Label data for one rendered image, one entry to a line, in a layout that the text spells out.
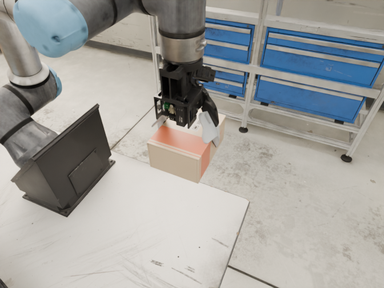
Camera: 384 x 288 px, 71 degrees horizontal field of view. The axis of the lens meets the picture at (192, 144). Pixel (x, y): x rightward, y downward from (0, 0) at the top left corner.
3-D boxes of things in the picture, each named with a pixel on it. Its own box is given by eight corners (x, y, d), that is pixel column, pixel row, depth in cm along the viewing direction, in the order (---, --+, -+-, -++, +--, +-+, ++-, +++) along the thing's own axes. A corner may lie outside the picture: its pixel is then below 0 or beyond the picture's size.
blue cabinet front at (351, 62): (254, 99, 212) (267, 26, 174) (353, 123, 190) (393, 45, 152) (252, 101, 210) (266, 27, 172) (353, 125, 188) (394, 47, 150)
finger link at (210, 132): (208, 160, 55) (184, 125, 52) (218, 143, 59) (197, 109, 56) (220, 159, 53) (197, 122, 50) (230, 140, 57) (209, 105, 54)
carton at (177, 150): (181, 126, 72) (180, 103, 67) (223, 139, 68) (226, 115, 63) (150, 166, 61) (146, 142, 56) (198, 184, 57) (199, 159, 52)
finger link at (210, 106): (203, 131, 56) (182, 96, 53) (207, 126, 58) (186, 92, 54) (222, 126, 53) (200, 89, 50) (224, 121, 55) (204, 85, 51)
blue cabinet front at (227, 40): (165, 78, 236) (160, 10, 199) (244, 96, 214) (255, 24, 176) (163, 79, 235) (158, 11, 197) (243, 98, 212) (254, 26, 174)
